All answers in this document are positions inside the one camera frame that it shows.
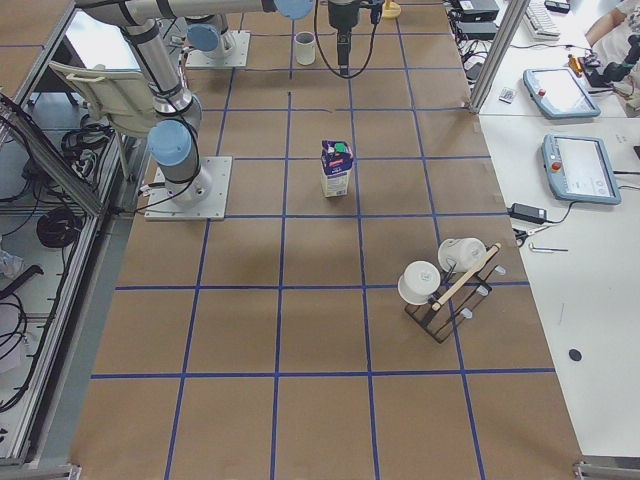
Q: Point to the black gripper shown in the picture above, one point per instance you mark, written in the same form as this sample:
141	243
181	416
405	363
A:
340	14

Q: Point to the white ribbed mug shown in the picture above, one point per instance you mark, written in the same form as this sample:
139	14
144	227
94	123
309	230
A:
304	48

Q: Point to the milk carton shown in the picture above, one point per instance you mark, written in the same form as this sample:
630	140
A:
336	165

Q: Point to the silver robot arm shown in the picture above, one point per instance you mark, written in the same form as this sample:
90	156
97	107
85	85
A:
173	140
210	34

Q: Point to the white cup on rack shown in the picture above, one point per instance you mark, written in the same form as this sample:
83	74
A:
418	282

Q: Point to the wooden mug tree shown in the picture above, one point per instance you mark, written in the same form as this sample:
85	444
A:
391	9

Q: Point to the black power brick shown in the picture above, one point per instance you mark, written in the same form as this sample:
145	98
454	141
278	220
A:
476	30

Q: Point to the small remote control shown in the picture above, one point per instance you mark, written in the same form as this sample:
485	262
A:
507	95

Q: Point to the white keyboard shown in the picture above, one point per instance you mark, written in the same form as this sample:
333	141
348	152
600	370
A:
539	23

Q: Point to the far teach pendant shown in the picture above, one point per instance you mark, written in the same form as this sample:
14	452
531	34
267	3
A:
559	94

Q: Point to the teach pendant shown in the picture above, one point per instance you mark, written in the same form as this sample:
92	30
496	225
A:
579	169
559	94

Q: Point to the white smiley mug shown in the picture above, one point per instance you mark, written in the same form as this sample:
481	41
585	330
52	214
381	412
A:
461	254

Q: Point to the black power adapter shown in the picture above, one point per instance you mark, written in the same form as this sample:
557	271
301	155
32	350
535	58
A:
528	213

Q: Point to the person at desk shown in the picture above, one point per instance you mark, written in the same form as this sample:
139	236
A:
608	36

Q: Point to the near teach pendant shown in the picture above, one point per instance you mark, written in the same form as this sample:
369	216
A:
579	169

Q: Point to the black scissors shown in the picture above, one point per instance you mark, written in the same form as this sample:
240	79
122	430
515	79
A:
521	235

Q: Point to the allen key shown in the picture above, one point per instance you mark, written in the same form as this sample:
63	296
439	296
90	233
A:
550	250

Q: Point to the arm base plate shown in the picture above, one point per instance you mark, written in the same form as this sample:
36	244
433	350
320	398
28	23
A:
205	198
238	58

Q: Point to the aluminium frame post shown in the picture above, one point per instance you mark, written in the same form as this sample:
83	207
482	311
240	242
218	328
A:
510	22

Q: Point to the black wire cup rack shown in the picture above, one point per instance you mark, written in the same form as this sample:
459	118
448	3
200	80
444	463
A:
456	298

